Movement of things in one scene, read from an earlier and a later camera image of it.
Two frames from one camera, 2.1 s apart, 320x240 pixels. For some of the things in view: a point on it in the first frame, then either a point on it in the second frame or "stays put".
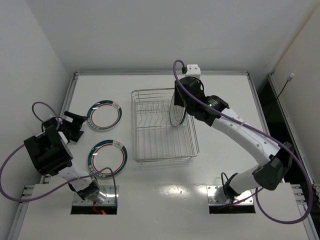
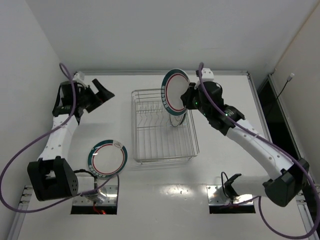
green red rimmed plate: (107, 154) stays put
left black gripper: (74, 128) -> (92, 97)
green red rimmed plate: (104, 115) -> (175, 82)
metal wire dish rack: (155, 139) stays put
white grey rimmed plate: (177, 113) stays put
